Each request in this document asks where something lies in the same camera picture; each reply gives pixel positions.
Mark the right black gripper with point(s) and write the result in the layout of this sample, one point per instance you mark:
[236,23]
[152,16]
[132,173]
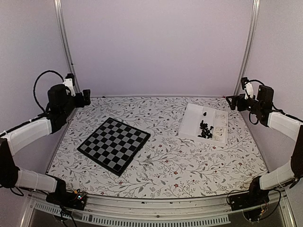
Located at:
[241,98]

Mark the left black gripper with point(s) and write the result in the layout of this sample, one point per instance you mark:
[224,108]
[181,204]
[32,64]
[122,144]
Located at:
[82,103]

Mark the black and white chessboard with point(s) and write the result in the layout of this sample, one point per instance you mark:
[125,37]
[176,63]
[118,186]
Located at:
[113,145]

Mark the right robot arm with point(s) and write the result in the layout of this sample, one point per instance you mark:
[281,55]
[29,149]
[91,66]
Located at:
[262,107]

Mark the aluminium front rail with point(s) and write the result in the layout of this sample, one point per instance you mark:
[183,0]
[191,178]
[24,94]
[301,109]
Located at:
[226,210]

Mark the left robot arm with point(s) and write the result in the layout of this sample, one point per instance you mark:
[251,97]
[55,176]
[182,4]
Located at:
[62,100]

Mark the floral patterned table mat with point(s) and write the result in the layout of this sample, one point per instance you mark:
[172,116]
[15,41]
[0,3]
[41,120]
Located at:
[167,166]

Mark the right aluminium frame post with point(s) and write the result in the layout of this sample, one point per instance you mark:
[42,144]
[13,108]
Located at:
[249,43]

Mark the aluminium frame post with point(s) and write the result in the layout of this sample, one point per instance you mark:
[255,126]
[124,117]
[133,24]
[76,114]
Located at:
[64,39]
[249,43]

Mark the white plastic compartment tray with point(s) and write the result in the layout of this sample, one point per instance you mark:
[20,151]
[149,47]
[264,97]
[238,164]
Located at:
[204,124]

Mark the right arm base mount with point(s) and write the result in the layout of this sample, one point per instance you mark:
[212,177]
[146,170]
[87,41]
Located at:
[253,204]

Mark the left aluminium frame post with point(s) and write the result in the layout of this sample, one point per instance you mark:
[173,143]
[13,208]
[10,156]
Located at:
[64,39]

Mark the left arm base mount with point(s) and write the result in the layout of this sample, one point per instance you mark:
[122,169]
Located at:
[70,199]

